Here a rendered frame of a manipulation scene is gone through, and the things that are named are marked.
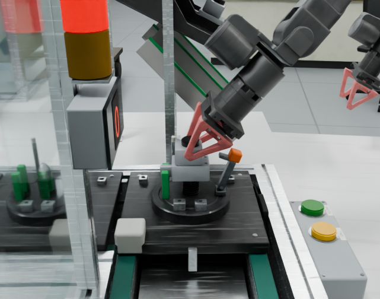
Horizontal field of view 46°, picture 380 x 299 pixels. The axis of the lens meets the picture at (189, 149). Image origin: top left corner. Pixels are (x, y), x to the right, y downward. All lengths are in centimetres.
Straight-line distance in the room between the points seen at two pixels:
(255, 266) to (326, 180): 49
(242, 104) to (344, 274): 29
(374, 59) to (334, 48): 425
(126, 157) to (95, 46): 76
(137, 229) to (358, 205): 55
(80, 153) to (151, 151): 77
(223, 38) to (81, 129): 29
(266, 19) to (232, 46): 467
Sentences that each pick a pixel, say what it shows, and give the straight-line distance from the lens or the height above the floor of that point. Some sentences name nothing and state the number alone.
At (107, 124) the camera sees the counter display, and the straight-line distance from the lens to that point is 47.
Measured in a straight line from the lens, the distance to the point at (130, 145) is 129.
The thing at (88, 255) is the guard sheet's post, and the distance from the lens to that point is 62.
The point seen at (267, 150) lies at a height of 86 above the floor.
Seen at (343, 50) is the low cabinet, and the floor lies 22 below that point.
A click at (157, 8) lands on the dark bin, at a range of 92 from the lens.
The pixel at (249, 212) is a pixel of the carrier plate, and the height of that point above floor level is 97.
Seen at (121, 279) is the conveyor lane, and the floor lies 95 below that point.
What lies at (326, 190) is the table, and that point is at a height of 86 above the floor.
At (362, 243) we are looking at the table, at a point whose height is 86.
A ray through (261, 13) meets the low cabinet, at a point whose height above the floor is 61.
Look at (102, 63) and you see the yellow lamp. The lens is 50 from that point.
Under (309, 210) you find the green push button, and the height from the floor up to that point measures 97.
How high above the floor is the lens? 140
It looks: 25 degrees down
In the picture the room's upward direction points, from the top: straight up
